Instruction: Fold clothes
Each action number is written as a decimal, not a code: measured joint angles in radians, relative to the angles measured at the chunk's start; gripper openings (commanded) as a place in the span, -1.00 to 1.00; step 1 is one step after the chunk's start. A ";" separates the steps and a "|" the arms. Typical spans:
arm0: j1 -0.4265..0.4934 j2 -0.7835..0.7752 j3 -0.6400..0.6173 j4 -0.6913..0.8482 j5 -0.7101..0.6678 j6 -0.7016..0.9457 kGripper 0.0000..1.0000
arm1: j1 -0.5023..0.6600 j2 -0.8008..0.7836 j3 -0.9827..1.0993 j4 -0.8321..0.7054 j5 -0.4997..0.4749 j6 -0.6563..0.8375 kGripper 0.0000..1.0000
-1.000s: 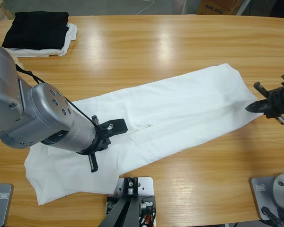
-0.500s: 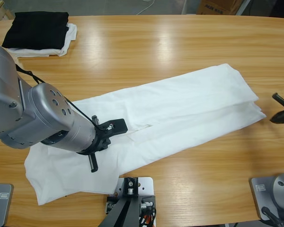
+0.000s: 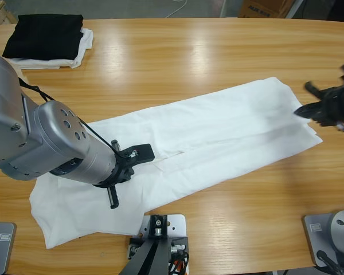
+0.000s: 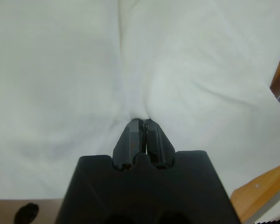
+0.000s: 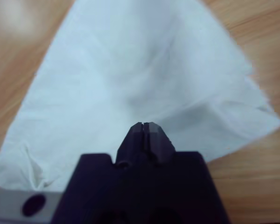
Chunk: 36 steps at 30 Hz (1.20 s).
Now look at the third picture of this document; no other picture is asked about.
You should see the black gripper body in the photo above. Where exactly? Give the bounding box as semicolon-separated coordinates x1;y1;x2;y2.
93;139;135;210
303;81;344;132

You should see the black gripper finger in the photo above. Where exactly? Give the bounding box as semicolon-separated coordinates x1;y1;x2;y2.
292;101;322;120

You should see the white t-shirt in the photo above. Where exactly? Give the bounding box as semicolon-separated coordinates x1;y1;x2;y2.
30;76;324;250

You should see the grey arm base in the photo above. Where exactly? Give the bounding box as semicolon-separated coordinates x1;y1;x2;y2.
0;222;17;275
300;210;344;270

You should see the black clamp block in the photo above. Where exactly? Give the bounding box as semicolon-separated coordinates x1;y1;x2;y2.
128;237;146;260
168;236;189;258

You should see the white mounting block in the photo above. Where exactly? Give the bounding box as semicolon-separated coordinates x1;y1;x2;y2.
131;214;189;258

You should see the white metal leg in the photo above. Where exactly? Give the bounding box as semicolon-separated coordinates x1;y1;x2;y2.
285;0;304;19

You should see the cardboard box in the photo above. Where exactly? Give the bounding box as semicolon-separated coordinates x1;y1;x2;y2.
237;0;296;18

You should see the folded white garment stack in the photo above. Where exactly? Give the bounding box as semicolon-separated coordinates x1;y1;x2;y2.
10;27;94;70

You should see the folded black garment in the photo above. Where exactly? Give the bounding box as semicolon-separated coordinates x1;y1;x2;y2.
2;13;84;61

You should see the wooden pallet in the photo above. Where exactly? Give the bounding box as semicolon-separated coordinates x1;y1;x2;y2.
0;0;18;26

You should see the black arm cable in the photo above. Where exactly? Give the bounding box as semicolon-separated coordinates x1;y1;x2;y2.
17;77;124;157

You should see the dark camera post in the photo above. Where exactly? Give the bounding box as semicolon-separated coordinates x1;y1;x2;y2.
119;214;173;275

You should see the orange cable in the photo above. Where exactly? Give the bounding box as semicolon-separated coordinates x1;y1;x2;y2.
171;257;190;275

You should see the black post cable bundle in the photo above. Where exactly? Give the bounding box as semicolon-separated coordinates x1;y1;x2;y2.
168;251;190;275

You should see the black base cable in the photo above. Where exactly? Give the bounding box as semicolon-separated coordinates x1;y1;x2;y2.
316;250;344;275

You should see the white floor cable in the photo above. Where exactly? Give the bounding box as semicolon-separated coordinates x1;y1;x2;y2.
165;0;190;18

